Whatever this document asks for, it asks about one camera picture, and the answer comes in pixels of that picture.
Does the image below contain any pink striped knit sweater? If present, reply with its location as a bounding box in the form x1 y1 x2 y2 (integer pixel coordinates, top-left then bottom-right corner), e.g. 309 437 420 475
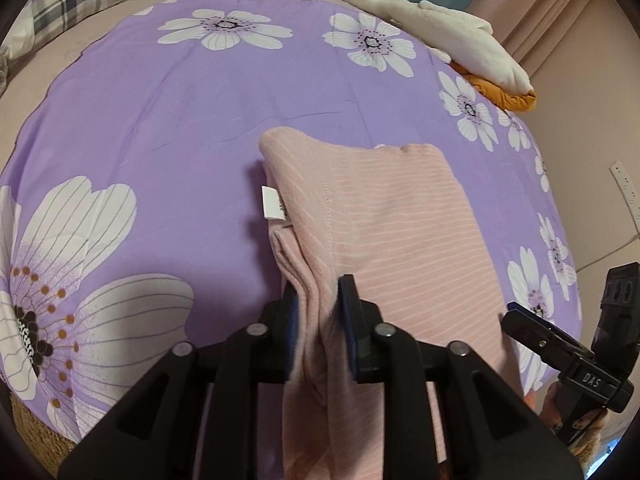
259 128 521 479

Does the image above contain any person right hand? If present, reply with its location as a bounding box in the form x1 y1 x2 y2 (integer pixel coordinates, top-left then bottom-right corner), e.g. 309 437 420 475
541 381 609 441

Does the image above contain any purple floral bed sheet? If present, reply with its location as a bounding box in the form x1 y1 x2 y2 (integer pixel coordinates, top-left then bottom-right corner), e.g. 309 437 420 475
1 0 582 441

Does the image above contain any white goose plush toy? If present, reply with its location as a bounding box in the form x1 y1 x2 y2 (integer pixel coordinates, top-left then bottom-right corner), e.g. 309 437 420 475
343 0 537 112

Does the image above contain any white wall socket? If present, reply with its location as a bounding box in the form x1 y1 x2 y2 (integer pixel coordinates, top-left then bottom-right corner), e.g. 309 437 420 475
610 160 640 233

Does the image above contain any pink curtain right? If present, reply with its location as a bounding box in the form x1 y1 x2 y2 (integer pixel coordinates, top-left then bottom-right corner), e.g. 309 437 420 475
466 0 601 76

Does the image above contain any plaid grey blanket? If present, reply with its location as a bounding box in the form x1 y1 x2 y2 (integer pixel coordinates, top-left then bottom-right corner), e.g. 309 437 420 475
1 0 126 61

